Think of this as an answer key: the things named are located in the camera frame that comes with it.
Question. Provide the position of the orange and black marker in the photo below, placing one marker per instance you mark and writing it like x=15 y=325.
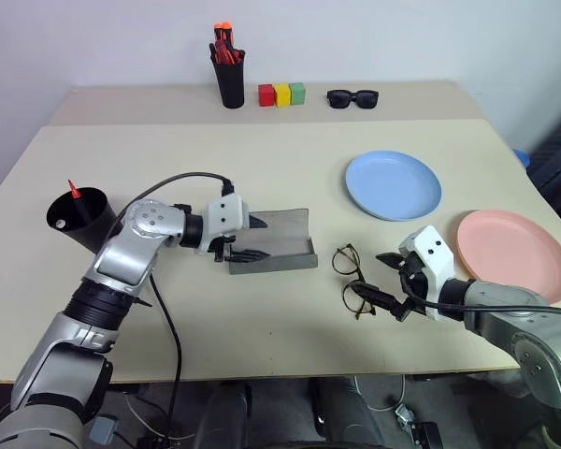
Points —
x=221 y=54

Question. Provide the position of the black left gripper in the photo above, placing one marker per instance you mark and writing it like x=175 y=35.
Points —
x=224 y=248

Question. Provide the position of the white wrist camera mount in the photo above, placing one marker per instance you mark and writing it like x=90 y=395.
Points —
x=430 y=252
x=224 y=212

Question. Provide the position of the green block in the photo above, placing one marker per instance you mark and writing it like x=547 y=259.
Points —
x=298 y=93

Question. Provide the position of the black marker with orange tip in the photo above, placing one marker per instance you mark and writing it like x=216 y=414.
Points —
x=78 y=194

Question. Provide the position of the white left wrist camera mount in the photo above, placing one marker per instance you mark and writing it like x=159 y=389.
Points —
x=224 y=212

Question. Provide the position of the dark rounded shape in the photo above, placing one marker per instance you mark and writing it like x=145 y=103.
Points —
x=226 y=416
x=346 y=411

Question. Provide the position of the red block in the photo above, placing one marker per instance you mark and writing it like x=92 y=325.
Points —
x=266 y=96

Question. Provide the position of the dark ribbed object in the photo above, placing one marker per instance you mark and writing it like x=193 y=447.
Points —
x=558 y=159

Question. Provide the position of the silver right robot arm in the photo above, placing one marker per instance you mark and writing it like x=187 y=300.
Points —
x=519 y=318

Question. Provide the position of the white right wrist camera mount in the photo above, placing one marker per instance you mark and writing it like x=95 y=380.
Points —
x=430 y=252

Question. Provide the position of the tall narrow black cup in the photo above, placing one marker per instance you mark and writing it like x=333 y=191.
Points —
x=231 y=84

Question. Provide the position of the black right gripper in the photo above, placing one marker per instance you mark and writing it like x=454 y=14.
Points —
x=413 y=280

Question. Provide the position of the grey plug box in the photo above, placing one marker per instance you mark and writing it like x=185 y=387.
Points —
x=104 y=430

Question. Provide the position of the black box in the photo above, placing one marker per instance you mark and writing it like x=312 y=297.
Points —
x=426 y=435

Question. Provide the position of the grey open glasses case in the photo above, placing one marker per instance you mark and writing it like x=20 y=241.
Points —
x=280 y=238

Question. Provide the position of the brown round-frame eyeglasses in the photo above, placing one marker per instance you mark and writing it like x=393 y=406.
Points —
x=337 y=266

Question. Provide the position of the pink plate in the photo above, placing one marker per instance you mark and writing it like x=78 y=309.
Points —
x=509 y=252

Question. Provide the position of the grey metal connector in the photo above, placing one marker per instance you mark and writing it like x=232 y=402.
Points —
x=404 y=415

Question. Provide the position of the wide black cup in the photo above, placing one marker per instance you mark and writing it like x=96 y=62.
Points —
x=93 y=224

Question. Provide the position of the tall orange-capped black marker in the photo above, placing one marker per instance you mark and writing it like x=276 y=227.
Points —
x=223 y=33

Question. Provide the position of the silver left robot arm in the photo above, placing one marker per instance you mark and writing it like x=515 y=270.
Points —
x=135 y=243

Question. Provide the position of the black sunglasses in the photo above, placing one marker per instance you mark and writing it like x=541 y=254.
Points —
x=353 y=99

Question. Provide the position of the yellow block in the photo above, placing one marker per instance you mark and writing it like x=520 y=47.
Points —
x=282 y=95

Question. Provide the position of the blue plate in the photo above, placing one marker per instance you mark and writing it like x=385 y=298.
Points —
x=392 y=184

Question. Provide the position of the blue round object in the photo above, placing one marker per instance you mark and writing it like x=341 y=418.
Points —
x=522 y=157

